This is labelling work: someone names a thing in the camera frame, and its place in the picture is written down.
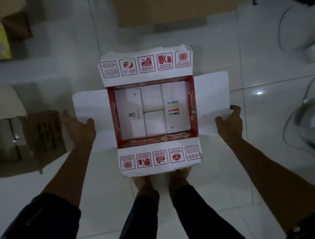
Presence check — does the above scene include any person's right hand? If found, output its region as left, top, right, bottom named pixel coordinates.
left=215, top=105, right=244, bottom=144

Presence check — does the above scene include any person's left hand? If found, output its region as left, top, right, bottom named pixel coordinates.
left=62, top=109, right=97, bottom=149

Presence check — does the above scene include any white and red cardboard box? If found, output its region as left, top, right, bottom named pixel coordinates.
left=72, top=44, right=233, bottom=178

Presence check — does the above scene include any person's right forearm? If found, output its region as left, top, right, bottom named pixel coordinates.
left=224, top=136, right=315, bottom=234

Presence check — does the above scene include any person's left forearm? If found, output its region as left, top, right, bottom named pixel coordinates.
left=41, top=141, right=94, bottom=208

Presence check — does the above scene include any open brown printed cardboard box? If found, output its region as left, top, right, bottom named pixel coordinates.
left=0, top=86, right=67, bottom=178

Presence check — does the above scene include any person's right foot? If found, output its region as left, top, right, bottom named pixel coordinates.
left=168, top=166, right=193, bottom=198

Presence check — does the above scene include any person's foot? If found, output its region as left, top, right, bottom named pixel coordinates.
left=131, top=174, right=160, bottom=203
left=168, top=166, right=193, bottom=198

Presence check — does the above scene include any person's left foot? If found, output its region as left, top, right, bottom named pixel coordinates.
left=131, top=174, right=160, bottom=203

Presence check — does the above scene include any grey floor fan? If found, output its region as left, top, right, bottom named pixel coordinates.
left=283, top=78, right=315, bottom=154

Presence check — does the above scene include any person's right leg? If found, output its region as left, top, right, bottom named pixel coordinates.
left=172, top=185, right=246, bottom=239

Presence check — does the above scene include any person's leg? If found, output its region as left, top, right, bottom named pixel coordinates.
left=119, top=195, right=159, bottom=239
left=172, top=185, right=246, bottom=239

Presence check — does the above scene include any person's dark left sleeve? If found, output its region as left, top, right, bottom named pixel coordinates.
left=0, top=193, right=82, bottom=239

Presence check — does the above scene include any person's dark sleeve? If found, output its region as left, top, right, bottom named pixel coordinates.
left=0, top=193, right=82, bottom=239
left=287, top=213, right=315, bottom=239

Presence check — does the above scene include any person's left leg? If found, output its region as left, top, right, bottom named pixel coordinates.
left=119, top=195, right=159, bottom=239

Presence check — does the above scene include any yellow printed packet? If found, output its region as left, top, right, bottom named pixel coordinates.
left=0, top=23, right=12, bottom=60

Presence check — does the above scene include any white round appliance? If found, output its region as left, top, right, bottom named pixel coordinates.
left=278, top=2, right=315, bottom=62

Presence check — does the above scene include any small brown cardboard box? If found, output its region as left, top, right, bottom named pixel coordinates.
left=0, top=0, right=33, bottom=43

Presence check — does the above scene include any large plain brown cardboard box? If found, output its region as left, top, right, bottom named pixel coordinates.
left=114, top=0, right=240, bottom=32

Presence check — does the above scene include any person's dark right sleeve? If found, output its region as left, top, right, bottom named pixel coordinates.
left=287, top=213, right=315, bottom=239

